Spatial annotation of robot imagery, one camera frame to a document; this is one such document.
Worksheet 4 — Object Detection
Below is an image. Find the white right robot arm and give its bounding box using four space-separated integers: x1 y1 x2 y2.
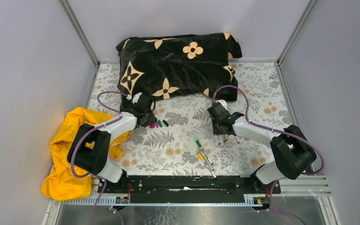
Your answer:
207 103 317 193

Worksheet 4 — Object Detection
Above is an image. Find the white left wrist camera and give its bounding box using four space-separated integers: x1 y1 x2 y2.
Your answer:
126 92 142 104

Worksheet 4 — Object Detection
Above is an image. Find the yellow cap marker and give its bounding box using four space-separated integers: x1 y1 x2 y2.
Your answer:
198 153 217 178

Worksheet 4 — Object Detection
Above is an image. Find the green cap marker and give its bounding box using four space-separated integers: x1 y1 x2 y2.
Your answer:
196 140 214 171

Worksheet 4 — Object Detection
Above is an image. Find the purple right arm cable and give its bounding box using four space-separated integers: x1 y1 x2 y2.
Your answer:
212 85 326 225

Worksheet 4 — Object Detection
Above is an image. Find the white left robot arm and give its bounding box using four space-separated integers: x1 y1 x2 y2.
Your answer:
67 93 157 193

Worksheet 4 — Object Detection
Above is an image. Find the black floral pillow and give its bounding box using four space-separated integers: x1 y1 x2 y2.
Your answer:
116 32 242 102

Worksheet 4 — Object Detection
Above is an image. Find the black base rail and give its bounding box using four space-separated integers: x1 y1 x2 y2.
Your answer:
97 175 281 204

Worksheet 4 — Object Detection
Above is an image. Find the yellow cloth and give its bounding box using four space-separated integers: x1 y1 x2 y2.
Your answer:
41 107 131 201

